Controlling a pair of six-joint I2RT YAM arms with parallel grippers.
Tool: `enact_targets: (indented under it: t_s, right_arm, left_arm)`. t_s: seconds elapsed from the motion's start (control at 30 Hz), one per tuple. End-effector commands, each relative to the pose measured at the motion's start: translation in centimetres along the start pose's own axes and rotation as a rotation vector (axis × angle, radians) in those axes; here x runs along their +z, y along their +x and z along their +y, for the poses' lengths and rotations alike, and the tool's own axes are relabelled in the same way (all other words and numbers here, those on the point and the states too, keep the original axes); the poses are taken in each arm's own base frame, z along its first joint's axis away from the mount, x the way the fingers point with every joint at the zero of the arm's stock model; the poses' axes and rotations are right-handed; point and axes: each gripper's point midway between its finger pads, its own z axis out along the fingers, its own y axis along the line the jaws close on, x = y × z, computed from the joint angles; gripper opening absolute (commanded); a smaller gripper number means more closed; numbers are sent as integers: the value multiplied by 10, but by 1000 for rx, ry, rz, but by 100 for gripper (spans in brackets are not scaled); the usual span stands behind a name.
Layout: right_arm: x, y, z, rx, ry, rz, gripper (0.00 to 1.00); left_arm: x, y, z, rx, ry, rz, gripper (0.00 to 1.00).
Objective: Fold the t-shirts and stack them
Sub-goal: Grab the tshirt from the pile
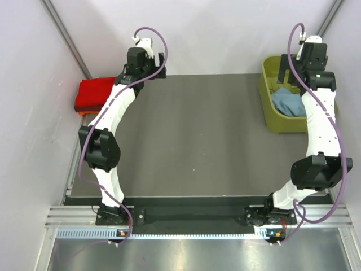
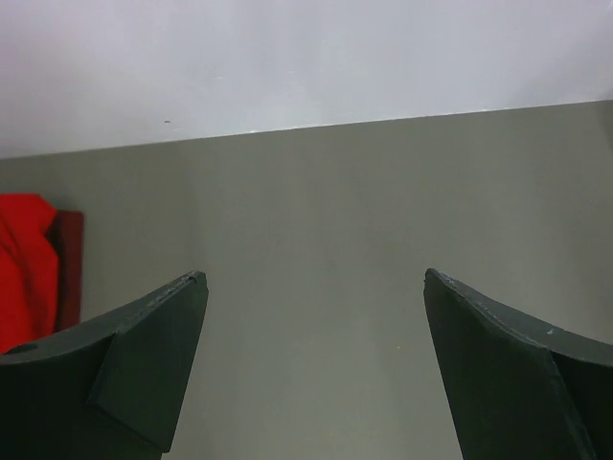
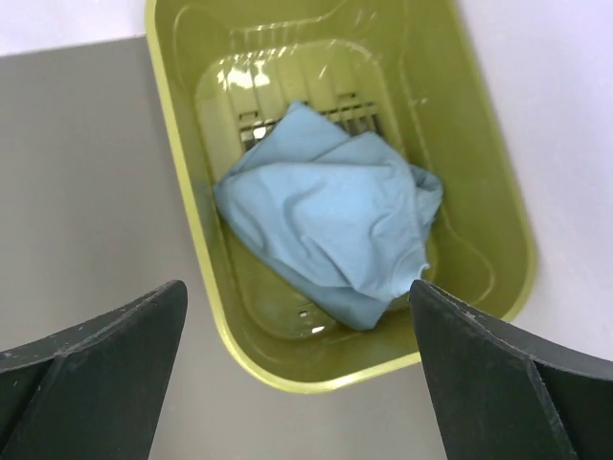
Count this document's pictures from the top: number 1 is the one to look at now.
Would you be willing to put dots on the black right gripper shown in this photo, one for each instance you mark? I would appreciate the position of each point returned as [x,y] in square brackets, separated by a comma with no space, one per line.
[285,65]

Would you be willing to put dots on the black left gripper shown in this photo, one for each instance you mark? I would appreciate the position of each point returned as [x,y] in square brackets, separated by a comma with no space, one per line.
[152,61]

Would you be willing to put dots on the light blue t shirt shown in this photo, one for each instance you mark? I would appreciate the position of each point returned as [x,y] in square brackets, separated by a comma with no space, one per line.
[288,103]

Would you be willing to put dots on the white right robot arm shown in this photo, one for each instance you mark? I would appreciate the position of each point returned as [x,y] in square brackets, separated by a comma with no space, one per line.
[325,164]

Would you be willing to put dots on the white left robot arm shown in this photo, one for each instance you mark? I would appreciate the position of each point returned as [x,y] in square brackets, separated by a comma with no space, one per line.
[99,148]

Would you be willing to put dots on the olive green plastic basket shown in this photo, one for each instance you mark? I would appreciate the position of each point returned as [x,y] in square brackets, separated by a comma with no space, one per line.
[276,121]

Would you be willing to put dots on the right corner aluminium profile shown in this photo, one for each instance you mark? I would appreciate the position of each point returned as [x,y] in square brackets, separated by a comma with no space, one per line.
[330,16]

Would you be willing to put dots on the corner aluminium profile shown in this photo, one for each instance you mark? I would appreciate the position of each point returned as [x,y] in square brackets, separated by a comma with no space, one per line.
[330,16]
[61,28]

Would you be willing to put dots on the folded red t shirt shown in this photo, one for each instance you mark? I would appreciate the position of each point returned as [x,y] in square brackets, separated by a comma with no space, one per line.
[92,94]

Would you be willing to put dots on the folded orange t shirt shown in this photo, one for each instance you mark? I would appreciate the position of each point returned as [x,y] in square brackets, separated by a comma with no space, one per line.
[84,113]

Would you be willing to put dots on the left corner aluminium profile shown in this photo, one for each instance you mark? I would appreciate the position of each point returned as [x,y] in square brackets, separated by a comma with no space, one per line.
[61,28]

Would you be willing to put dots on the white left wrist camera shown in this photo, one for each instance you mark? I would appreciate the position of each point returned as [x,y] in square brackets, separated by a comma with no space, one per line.
[145,43]

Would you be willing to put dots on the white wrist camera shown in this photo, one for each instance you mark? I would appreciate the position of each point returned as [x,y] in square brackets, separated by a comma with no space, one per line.
[145,43]
[304,39]

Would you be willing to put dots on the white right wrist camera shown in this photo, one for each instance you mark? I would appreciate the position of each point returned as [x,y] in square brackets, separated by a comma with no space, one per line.
[304,39]

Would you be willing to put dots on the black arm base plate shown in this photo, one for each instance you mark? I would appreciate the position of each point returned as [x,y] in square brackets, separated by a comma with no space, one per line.
[191,217]

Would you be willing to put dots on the aluminium front frame rail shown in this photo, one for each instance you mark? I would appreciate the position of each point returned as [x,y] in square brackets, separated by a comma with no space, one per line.
[84,216]

